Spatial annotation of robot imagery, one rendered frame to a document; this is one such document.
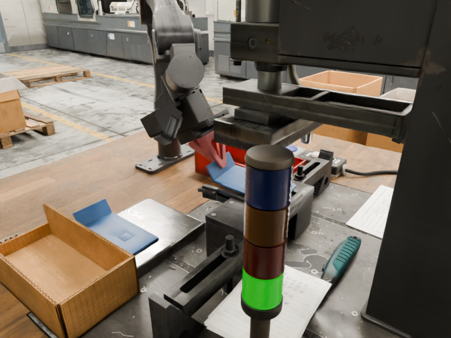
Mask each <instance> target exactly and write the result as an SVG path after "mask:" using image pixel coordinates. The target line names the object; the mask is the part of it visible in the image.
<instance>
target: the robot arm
mask: <svg viewBox="0 0 451 338"><path fill-rule="evenodd" d="M138 7H139V14H140V24H141V25H146V34H147V35H148V39H149V42H150V47H151V51H152V62H153V69H154V100H153V104H154V106H153V108H154V112H152V113H150V114H148V115H147V116H145V117H143V118H141V119H140V121H141V122H142V125H143V126H144V129H145V130H146V132H147V134H148V136H149V137H151V138H154V139H155V140H156V141H157V142H158V153H157V155H155V156H153V157H151V158H148V159H146V160H143V161H141V162H138V163H137V164H135V168H136V169H137V170H140V171H142V172H145V173H147V174H155V173H158V172H160V171H162V170H164V169H166V168H169V167H171V166H173V165H175V164H177V163H179V162H182V161H183V160H186V159H187V158H190V157H192V156H194V155H195V151H196V152H198V153H200V154H201V155H202V156H204V157H205V158H207V159H208V160H209V161H210V162H213V161H215V162H216V163H217V165H218V166H219V167H220V168H224V167H226V166H227V162H226V145H223V144H219V143H216V142H214V131H213V120H214V119H217V118H219V117H222V116H224V115H227V114H230V112H229V110H228V108H226V109H224V110H222V111H219V112H217V113H215V114H213V112H212V110H211V108H210V106H209V104H208V102H207V99H206V98H205V95H204V94H203V91H202V90H201V89H199V87H200V86H199V83H200V82H201V81H202V79H203V76H204V66H203V63H202V61H201V60H200V51H201V50H202V48H203V44H202V37H201V30H197V29H194V27H193V23H192V21H191V18H190V16H189V15H186V14H185V12H184V11H182V10H181V9H180V0H138ZM188 142H189V143H188ZM220 157H221V159H220Z"/></svg>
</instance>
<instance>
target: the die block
mask: <svg viewBox="0 0 451 338"><path fill-rule="evenodd" d="M312 202H313V192H312V193H311V194H310V195H309V196H308V197H307V198H306V199H305V200H304V201H303V202H302V203H300V204H299V205H298V206H297V207H296V208H295V209H293V210H292V211H291V212H290V215H289V226H288V233H287V234H288V237H289V238H291V239H294V240H295V239H296V238H297V237H298V236H299V235H300V234H301V233H302V232H303V231H304V230H305V229H306V228H307V227H308V226H309V224H310V218H311V208H312ZM205 228H206V252H207V257H209V256H210V255H211V254H213V253H214V252H215V251H217V250H218V249H219V248H220V247H221V246H222V245H224V244H225V243H226V236H227V235H232V236H233V237H234V239H241V240H243V239H244V237H242V236H240V235H237V234H235V233H233V232H231V231H228V230H227V229H224V228H222V227H219V226H217V225H215V224H213V223H210V222H209V221H205Z"/></svg>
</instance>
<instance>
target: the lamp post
mask: <svg viewBox="0 0 451 338"><path fill-rule="evenodd" d="M244 160H245V162H246V163H247V164H248V165H250V166H252V167H254V168H258V169H261V170H284V169H287V168H290V167H291V166H293V165H294V164H295V157H294V153H293V152H292V151H291V150H290V149H288V148H285V147H282V146H276V145H259V146H254V147H252V148H250V149H249V150H248V151H247V152H246V155H245V158H244ZM240 304H241V307H242V310H243V311H244V312H245V314H246V315H248V316H249V317H250V338H269V337H270V320H271V319H273V318H275V317H277V316H278V315H279V314H280V312H281V310H282V307H283V295H282V300H281V302H280V304H279V305H278V306H276V307H274V308H272V309H268V310H259V309H256V308H252V307H251V306H249V305H248V304H246V303H245V301H244V299H243V298H242V291H241V302H240Z"/></svg>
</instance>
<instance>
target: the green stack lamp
mask: <svg viewBox="0 0 451 338"><path fill-rule="evenodd" d="M242 272H243V273H242V298H243V299H244V301H245V303H246V304H248V305H249V306H251V307H252V308H256V309H259V310H268V309H272V308H274V307H276V306H278V305H279V304H280V302H281V300H282V294H283V280H284V272H283V273H282V274H281V275H280V276H279V277H278V278H275V279H272V280H260V279H257V278H253V277H251V276H250V275H248V274H247V273H246V272H245V271H244V269H242Z"/></svg>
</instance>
